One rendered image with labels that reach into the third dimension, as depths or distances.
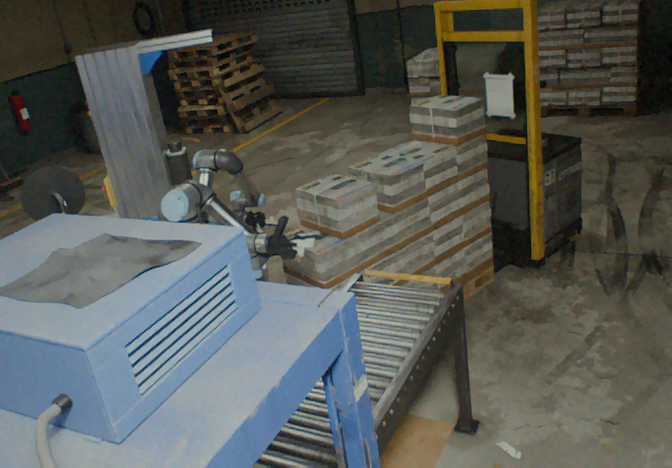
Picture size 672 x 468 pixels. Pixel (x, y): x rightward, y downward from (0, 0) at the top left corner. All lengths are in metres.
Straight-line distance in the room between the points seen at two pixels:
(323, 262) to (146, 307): 2.27
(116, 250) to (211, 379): 0.32
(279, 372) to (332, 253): 2.21
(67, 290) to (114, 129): 1.72
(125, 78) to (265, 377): 1.87
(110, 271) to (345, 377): 0.58
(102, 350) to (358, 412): 0.67
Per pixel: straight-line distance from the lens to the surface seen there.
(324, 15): 10.93
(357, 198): 3.44
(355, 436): 1.60
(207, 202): 2.75
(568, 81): 8.30
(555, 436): 3.37
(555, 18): 8.20
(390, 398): 2.33
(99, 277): 1.26
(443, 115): 4.01
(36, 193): 1.93
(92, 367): 1.10
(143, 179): 2.95
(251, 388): 1.21
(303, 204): 3.61
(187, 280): 1.24
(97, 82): 2.88
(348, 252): 3.48
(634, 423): 3.49
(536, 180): 4.43
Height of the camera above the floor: 2.25
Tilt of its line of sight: 22 degrees down
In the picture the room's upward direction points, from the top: 9 degrees counter-clockwise
